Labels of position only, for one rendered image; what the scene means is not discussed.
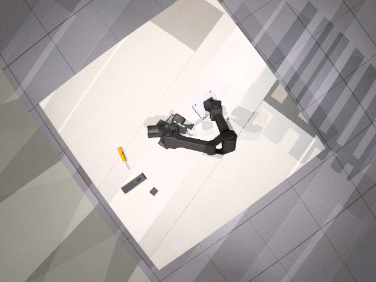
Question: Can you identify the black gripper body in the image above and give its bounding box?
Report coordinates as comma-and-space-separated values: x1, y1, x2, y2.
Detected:
158, 114, 186, 149

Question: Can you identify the small dark grey square piece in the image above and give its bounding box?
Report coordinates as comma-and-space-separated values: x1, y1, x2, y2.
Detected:
150, 187, 158, 196

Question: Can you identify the yellow cylinder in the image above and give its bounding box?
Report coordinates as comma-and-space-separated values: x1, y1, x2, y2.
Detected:
117, 147, 129, 171

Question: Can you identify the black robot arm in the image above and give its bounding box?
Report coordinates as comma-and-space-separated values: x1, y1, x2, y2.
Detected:
147, 97, 237, 155

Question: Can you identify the grey battery holder with spring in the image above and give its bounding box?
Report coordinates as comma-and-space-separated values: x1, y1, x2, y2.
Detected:
165, 114, 174, 124

